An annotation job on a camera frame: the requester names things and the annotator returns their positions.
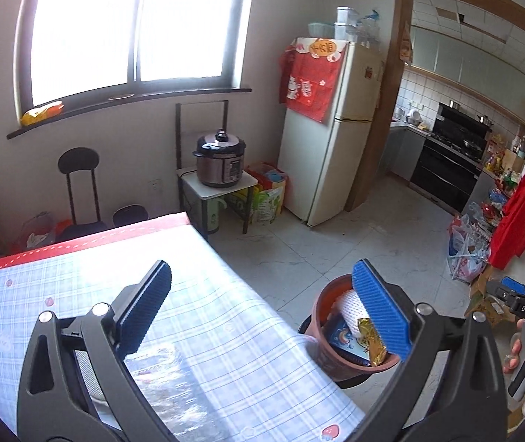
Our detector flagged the grey wall cabinets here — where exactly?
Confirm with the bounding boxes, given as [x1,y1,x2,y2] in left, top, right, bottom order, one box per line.
[409,23,525,118]

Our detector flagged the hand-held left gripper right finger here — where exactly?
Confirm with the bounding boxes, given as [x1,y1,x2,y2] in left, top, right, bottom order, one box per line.
[345,258,507,442]

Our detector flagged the pile of plastic bags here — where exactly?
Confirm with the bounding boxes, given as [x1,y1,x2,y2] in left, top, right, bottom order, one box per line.
[447,189,509,284]

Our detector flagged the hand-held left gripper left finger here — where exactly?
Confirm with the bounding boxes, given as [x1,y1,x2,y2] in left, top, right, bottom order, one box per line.
[16,259,180,442]

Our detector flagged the grey kitchen counter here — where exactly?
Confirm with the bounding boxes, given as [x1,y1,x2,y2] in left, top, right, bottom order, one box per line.
[388,120,429,185]

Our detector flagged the tall clear container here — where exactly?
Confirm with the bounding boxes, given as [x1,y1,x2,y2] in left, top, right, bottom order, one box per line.
[335,6,352,42]

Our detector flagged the black stove oven unit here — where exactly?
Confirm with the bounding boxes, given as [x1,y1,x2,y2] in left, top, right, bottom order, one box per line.
[410,131,486,215]

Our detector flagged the window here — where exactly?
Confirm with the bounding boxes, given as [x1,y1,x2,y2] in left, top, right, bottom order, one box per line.
[14,0,260,123]

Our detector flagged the plaid plastic tablecloth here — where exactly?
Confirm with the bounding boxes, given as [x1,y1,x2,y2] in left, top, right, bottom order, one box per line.
[0,212,367,442]

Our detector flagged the dark window sill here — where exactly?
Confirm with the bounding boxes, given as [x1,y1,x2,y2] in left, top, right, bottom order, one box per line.
[6,87,253,140]

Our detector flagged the cardboard box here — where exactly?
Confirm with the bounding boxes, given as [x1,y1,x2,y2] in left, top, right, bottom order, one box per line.
[467,276,518,332]

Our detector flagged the clear plastic food container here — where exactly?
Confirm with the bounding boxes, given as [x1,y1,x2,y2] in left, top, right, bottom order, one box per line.
[124,343,215,431]

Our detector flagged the yellow snack packet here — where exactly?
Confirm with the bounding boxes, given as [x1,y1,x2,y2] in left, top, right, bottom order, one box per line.
[357,317,388,366]

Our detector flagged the clear plastic bottles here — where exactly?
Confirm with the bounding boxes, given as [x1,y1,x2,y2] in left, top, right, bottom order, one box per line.
[350,8,381,50]

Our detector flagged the red printed cloth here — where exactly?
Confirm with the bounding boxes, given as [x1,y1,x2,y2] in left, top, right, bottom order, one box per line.
[278,38,350,123]

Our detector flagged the yellow orange packet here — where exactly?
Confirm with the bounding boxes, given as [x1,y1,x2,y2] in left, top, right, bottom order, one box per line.
[20,100,64,126]

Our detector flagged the black round back chair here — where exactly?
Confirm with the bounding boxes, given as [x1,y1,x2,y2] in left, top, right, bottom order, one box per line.
[57,146,109,243]

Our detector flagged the pale green bowl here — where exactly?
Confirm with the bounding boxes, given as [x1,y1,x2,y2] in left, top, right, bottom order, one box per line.
[307,21,338,40]

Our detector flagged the black range hood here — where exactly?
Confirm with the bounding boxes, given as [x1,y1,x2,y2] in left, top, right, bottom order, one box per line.
[435,101,494,141]

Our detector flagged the pale green thermos jug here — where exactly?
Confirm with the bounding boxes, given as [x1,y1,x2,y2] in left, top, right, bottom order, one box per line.
[204,197,226,235]

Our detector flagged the translucent plastic bag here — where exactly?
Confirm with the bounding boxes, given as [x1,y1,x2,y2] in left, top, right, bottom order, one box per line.
[20,212,57,250]

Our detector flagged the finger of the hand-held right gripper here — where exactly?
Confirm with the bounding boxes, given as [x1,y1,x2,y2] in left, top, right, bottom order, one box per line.
[486,280,521,304]
[501,277,525,299]

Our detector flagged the white side table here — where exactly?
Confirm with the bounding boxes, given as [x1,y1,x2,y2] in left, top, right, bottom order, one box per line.
[177,166,260,235]

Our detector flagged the row of condiment bottles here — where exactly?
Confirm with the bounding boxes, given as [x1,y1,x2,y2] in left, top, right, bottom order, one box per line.
[486,133,525,190]

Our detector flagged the red yellow rice bag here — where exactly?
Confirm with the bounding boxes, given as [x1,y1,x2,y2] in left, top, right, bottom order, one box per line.
[244,161,289,194]

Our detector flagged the red hanging apron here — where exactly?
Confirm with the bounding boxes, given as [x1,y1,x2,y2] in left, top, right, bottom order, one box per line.
[488,137,525,271]

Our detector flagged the electric pressure cooker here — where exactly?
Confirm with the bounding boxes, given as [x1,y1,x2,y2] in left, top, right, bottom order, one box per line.
[193,129,247,189]

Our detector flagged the white refrigerator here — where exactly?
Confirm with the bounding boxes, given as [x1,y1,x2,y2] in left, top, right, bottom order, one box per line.
[277,37,387,227]

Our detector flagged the hanging wall ornament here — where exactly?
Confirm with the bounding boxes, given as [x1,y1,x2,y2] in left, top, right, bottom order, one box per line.
[398,23,414,63]

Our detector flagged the blue medicine box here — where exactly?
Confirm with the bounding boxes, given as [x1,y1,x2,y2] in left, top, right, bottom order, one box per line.
[326,315,370,365]

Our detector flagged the reddish brown plastic bin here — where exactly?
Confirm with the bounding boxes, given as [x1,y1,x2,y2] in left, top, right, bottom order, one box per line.
[311,274,402,382]

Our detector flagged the white foam net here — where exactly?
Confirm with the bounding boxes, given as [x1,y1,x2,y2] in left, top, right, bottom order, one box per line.
[338,288,376,346]

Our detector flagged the wooden door frame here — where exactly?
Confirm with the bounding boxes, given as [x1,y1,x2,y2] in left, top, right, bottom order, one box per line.
[344,0,525,215]

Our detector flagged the green white rice bag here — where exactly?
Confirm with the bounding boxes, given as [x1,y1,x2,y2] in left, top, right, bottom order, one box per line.
[225,183,287,225]

